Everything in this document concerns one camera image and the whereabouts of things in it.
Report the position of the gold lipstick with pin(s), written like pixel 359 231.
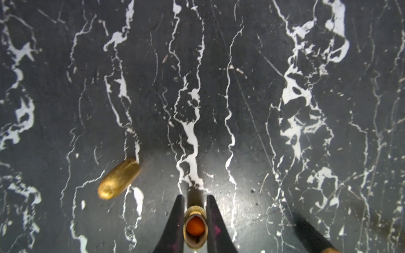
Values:
pixel 195 228
pixel 119 179

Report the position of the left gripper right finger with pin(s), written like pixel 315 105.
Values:
pixel 218 239

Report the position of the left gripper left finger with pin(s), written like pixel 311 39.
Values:
pixel 172 239

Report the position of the black lipstick cap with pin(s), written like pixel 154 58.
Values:
pixel 312 240

